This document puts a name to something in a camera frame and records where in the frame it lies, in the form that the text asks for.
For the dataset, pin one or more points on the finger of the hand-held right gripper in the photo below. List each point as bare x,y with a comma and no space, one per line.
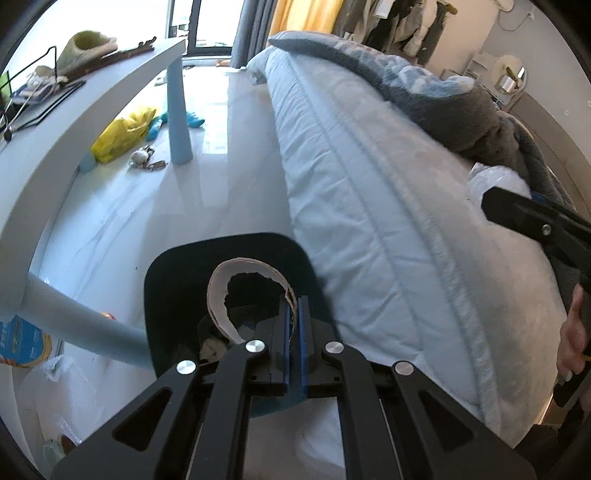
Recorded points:
531,217

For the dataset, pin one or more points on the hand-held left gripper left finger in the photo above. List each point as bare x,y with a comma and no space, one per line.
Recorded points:
279,364

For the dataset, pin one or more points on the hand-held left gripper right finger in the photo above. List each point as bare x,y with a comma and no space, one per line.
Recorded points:
304,360

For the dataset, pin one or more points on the white plastic bag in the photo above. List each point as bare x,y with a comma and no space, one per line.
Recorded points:
498,180

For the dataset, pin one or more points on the brown cardboard tape roll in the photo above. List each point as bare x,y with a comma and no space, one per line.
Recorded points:
217,295

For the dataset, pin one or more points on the black trash bin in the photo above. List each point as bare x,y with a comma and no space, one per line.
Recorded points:
184,277

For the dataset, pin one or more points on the person's right hand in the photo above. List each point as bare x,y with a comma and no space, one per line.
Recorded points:
575,341

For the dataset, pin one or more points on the beige bed headboard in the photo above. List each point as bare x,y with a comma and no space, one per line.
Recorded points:
554,134

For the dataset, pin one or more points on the bed with grey sheet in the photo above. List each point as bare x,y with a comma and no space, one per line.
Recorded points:
392,230

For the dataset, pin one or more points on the grey fleece blanket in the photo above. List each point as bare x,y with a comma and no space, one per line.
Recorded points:
438,106

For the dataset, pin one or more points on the round mirror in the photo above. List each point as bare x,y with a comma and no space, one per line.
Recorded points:
505,69

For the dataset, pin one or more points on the white dressing table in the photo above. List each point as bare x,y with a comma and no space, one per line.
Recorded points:
475,69

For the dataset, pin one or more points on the white air conditioner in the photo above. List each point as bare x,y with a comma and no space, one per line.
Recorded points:
503,4

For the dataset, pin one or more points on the clear plastic bag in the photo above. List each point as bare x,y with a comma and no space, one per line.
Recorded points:
51,369

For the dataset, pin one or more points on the row of hanging clothes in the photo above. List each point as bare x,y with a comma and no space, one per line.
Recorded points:
397,25

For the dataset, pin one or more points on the blue cardboard box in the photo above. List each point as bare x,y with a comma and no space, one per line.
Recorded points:
23,341

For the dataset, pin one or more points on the blue toy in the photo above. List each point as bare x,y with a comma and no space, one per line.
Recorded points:
154,129

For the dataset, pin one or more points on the yellow plastic bag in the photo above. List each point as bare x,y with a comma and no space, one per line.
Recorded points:
122,134

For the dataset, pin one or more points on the light blue table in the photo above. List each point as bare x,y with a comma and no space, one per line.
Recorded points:
69,152

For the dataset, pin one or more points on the yellow curtain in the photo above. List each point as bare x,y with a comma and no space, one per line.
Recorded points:
304,16

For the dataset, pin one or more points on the white slipper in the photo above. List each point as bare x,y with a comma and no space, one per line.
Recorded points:
161,79

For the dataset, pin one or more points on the grey curtain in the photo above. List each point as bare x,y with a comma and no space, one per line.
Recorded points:
251,32

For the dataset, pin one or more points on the dark wooden stick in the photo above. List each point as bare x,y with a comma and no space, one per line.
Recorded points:
124,53

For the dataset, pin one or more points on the black framed glass door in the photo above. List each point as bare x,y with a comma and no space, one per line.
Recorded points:
203,23

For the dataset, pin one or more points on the green bag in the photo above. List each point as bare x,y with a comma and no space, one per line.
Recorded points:
4,87

